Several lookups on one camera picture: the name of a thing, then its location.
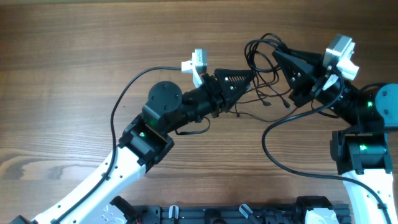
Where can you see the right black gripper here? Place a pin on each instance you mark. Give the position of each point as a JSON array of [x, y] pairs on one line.
[[306, 83]]

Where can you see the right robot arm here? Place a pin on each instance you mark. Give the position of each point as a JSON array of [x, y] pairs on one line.
[[361, 150]]

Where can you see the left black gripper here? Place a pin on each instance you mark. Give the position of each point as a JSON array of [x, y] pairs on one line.
[[224, 96]]

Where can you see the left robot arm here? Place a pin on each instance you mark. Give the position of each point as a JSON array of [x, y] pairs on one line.
[[143, 144]]

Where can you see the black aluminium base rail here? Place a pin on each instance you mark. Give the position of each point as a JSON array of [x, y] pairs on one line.
[[306, 209]]

